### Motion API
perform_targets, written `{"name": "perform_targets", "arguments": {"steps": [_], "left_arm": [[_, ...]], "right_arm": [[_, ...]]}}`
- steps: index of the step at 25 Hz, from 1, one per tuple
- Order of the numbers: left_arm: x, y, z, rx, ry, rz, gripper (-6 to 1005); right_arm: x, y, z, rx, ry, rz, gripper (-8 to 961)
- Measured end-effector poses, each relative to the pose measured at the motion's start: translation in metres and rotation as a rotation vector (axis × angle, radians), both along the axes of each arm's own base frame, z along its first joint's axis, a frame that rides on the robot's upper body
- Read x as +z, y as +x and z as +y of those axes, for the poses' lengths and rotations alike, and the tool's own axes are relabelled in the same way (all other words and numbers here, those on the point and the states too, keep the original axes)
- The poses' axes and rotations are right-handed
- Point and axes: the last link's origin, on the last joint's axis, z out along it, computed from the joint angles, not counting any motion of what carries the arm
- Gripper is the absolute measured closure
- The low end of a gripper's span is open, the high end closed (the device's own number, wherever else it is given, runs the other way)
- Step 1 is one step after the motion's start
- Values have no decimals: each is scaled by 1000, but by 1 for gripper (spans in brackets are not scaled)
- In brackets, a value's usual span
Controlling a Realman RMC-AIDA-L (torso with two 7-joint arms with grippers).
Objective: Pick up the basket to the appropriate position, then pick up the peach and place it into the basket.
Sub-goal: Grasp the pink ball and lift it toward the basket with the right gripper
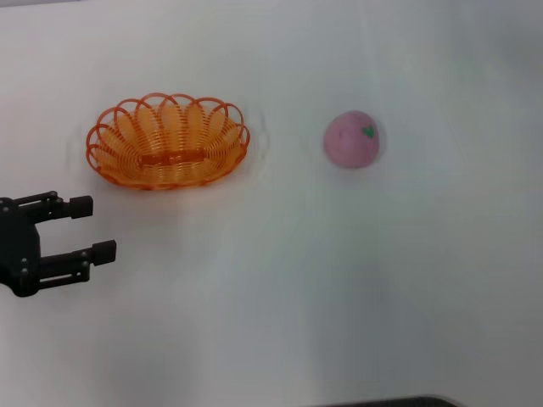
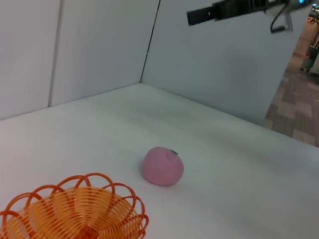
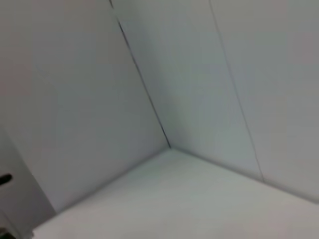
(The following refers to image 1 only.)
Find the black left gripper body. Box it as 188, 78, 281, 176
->
0, 196, 42, 298

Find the orange plastic wire basket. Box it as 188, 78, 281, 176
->
86, 92, 251, 191

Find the pink peach with green leaf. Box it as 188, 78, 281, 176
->
324, 109, 382, 170

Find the dark rounded robot torso edge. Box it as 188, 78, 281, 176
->
326, 394, 463, 407

